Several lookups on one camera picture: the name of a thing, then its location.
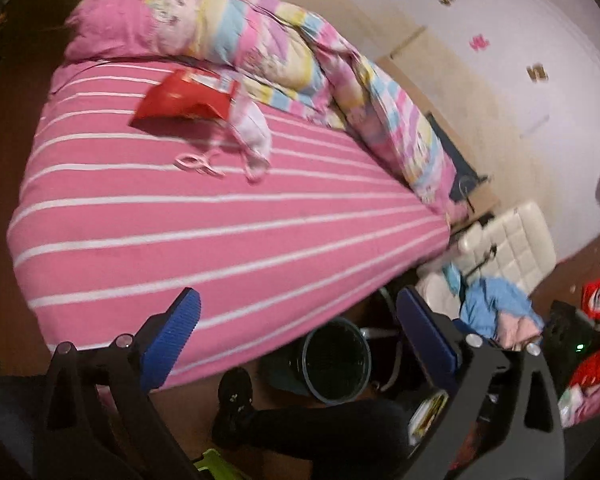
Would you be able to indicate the colourful printed book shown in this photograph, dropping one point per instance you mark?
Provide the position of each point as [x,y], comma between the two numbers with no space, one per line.
[427,415]

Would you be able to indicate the dark round waste bin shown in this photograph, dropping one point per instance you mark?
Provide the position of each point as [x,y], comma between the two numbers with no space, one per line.
[335,360]

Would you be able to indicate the green plastic stool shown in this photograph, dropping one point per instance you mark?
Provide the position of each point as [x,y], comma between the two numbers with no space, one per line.
[215,465]

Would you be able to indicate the person's black trouser leg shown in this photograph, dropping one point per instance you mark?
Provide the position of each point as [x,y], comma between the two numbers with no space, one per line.
[325,435]

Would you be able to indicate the person's black shoe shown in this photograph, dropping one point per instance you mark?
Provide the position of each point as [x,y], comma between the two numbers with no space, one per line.
[232,405]

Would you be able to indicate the tan wooden headboard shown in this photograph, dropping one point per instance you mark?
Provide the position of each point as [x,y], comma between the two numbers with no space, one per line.
[415,75]

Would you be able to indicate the colourful patterned quilt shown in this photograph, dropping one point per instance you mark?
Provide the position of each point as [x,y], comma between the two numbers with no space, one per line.
[280,45]

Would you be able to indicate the light blue garment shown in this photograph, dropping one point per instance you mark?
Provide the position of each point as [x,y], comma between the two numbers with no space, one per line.
[490,305]

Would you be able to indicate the cream padded chair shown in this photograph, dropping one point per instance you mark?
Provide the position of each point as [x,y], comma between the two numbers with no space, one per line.
[515,245]

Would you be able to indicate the red snack bag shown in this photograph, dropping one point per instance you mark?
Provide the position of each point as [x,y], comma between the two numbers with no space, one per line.
[180,100]

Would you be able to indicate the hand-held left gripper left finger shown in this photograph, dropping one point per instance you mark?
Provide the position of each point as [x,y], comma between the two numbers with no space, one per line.
[175,340]

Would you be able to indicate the pink cloth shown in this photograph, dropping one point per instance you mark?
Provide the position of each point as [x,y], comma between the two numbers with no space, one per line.
[592,407]

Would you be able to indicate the pink wall sticker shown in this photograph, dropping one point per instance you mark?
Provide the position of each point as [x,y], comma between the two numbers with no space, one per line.
[479,42]

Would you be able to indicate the dark blue mat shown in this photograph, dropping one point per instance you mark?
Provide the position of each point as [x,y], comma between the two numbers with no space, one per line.
[455,155]

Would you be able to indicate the white pink plastic bag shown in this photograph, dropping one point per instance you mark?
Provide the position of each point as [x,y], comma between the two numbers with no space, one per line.
[252,127]

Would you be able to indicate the pink striped bed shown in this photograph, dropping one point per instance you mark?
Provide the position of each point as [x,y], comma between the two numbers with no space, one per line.
[180,240]

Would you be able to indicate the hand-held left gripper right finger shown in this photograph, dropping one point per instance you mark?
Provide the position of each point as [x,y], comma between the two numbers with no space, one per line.
[425,340]

